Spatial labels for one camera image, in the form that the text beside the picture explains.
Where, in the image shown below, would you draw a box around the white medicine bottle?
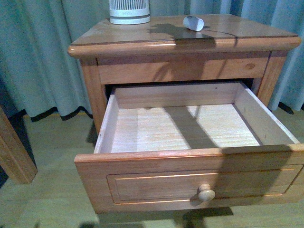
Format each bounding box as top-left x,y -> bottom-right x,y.
183,16 -> 204,32

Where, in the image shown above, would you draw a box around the upper drawer wooden knob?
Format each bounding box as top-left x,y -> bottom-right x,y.
198,184 -> 216,202

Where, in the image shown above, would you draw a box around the wooden nightstand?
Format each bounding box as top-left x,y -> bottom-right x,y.
67,13 -> 302,136

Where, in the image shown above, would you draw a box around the white cylindrical lamp base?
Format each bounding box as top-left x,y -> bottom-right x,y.
109,0 -> 150,25

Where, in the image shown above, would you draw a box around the light grey curtain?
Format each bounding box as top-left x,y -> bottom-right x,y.
0,0 -> 304,117

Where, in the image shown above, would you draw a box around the wooden furniture leg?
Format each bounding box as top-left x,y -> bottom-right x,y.
0,110 -> 38,184

